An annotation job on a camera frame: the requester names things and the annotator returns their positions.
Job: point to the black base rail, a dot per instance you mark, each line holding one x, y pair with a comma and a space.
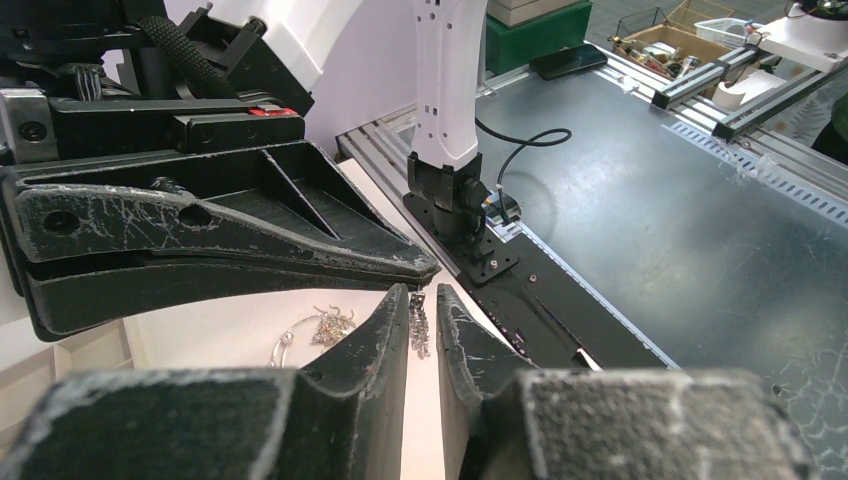
543, 312

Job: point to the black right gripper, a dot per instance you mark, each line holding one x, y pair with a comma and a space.
129, 140

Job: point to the small silver earring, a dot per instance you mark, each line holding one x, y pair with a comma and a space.
418, 325

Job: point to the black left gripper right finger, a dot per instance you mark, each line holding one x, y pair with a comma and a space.
503, 417

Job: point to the beige divided tray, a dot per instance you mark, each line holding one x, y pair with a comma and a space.
29, 367

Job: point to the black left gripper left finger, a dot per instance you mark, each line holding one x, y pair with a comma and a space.
338, 417

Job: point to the green storage bin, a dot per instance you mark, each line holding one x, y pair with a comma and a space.
532, 29

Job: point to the white slotted cable duct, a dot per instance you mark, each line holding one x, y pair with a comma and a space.
767, 171

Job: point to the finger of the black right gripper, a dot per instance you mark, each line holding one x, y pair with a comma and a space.
64, 307

